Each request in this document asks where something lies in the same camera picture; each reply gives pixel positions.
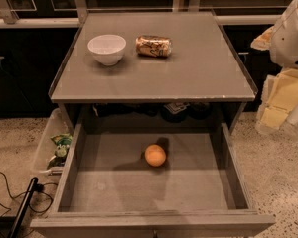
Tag crushed golden soda can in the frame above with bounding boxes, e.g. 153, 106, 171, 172
135, 35, 172, 58

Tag open grey top drawer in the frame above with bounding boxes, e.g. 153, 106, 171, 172
30, 122, 276, 238

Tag metal railing frame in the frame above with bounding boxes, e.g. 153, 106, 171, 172
0, 0, 292, 29

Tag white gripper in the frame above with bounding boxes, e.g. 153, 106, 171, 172
250, 0, 298, 134

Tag orange fruit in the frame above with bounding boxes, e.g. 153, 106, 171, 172
145, 144, 166, 167

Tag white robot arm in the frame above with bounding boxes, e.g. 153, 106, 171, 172
251, 0, 298, 134

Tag black flat bar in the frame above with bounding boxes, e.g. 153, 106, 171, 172
7, 177, 38, 238

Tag grey cabinet with counter top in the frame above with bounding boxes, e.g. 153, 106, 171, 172
48, 11, 259, 136

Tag white ceramic bowl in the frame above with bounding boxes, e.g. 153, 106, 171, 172
87, 35, 126, 66

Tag clear plastic storage bin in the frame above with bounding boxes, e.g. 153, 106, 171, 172
31, 108, 69, 183

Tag black cable on floor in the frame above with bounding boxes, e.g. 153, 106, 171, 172
0, 171, 59, 238

